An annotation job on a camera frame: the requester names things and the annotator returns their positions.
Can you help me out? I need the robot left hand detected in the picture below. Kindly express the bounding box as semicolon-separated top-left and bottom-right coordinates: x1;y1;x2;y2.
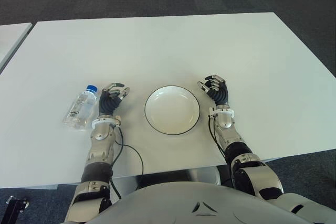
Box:
98;81;131;117

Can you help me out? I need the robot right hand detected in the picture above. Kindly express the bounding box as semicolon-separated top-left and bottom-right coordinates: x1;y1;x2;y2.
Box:
196;73;229;106

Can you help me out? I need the clear water bottle blue cap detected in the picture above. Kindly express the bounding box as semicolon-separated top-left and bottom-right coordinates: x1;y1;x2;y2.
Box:
62;84;98;131

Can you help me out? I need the white plate black rim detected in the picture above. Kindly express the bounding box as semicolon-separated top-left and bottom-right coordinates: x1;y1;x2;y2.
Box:
144;85;202;136

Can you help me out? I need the white robot waist part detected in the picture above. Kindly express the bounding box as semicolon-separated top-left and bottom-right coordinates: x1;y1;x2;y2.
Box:
181;167;221;186

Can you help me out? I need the neighbouring white table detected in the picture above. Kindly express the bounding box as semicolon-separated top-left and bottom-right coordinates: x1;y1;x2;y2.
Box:
0;22;33;74

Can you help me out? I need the grey robot torso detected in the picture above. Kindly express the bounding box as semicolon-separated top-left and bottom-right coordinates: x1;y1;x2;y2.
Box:
59;180;336;224

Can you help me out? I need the black stand with caster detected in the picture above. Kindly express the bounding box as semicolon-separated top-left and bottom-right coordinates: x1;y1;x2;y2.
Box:
5;195;29;224

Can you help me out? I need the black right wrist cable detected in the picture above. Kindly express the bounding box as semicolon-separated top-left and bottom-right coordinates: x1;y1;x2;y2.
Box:
208;116;234;183

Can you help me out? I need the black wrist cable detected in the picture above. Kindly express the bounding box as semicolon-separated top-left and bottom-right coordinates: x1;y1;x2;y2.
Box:
111;126;144;199
208;116;234;183

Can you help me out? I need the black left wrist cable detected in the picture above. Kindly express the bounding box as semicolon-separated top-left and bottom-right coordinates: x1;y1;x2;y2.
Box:
111;126;144;199

